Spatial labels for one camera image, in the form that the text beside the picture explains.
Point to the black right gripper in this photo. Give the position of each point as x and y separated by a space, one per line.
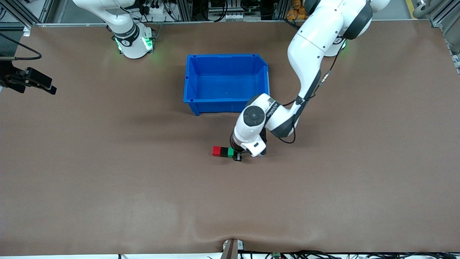
10 78

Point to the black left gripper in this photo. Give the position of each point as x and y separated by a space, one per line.
235 148

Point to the green cube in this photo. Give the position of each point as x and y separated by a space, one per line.
230 152

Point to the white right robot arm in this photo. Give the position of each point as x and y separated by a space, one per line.
129 39

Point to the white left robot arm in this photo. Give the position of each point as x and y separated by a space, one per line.
316 39

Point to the black cube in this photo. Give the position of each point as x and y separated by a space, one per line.
224 152

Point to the red cube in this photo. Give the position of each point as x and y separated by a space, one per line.
216 151

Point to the blue plastic bin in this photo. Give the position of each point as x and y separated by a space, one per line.
226 79

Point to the brown table mat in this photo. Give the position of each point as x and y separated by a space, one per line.
107 162

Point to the white power strip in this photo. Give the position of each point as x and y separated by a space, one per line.
156 7

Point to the orange packets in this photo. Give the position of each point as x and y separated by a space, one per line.
295 10

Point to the aluminium frame profile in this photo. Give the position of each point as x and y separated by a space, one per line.
447 25
25 12

